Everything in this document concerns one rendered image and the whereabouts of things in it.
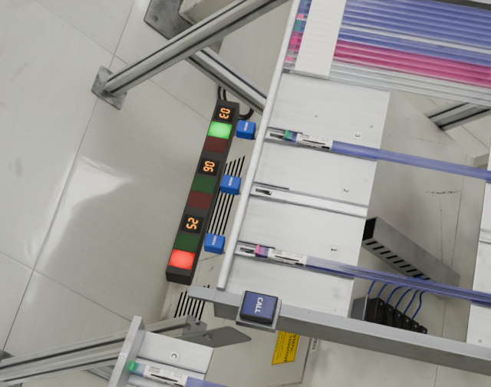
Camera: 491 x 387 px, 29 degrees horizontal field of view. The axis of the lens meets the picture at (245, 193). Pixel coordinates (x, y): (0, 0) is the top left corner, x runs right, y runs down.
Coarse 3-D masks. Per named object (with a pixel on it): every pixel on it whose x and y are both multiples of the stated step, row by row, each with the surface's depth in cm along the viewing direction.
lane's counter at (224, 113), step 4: (216, 108) 166; (220, 108) 166; (224, 108) 166; (228, 108) 166; (232, 108) 166; (216, 112) 165; (220, 112) 165; (224, 112) 165; (228, 112) 165; (232, 112) 165; (216, 116) 165; (220, 116) 165; (224, 116) 165; (228, 116) 165; (232, 116) 165; (220, 120) 164; (224, 120) 164; (228, 120) 164
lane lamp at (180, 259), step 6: (174, 252) 152; (180, 252) 152; (186, 252) 152; (174, 258) 151; (180, 258) 151; (186, 258) 151; (192, 258) 151; (174, 264) 151; (180, 264) 151; (186, 264) 151
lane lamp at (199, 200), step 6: (192, 192) 157; (198, 192) 157; (192, 198) 157; (198, 198) 157; (204, 198) 157; (210, 198) 157; (186, 204) 156; (192, 204) 156; (198, 204) 156; (204, 204) 156
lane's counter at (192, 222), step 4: (184, 216) 155; (188, 216) 155; (192, 216) 155; (184, 220) 155; (188, 220) 155; (192, 220) 155; (196, 220) 155; (200, 220) 155; (184, 224) 154; (188, 224) 154; (192, 224) 154; (196, 224) 154; (200, 224) 154; (184, 228) 154; (188, 228) 154; (192, 228) 154; (196, 228) 154; (200, 228) 154; (192, 232) 154; (196, 232) 154
